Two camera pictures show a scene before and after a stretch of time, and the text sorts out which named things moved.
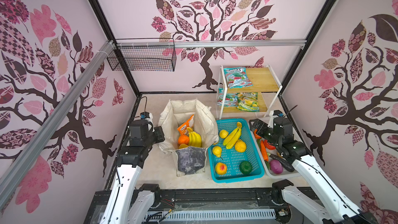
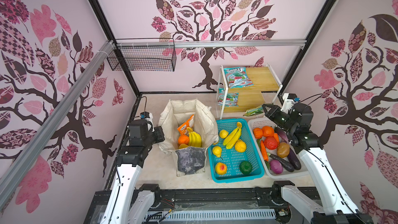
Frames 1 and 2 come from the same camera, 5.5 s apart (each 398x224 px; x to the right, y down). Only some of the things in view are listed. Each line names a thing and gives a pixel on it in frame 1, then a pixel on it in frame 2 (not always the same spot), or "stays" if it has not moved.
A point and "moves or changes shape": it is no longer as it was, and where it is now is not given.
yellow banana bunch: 195,139 stays
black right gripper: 263,125 to 273,110
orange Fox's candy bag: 182,129 stays
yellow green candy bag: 248,101 moves or changes shape
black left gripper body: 155,137 stays
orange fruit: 183,139 stays
